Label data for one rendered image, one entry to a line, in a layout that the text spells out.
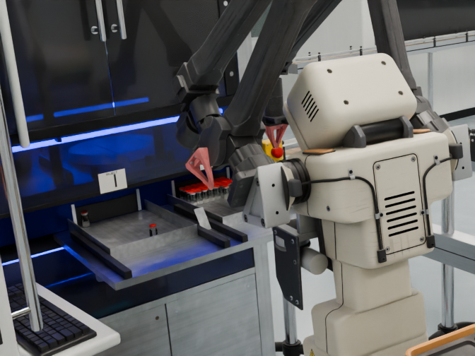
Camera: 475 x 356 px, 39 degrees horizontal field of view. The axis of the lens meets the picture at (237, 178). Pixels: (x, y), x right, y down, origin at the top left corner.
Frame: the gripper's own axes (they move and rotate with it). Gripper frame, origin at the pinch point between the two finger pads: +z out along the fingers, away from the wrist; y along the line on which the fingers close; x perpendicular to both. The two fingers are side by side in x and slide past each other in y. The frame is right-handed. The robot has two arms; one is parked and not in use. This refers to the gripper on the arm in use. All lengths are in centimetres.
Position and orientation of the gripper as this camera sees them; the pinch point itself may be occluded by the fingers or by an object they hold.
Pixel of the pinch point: (276, 145)
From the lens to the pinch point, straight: 195.3
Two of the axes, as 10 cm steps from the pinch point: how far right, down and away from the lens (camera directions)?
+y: -5.5, -2.0, 8.1
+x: -8.3, 2.2, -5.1
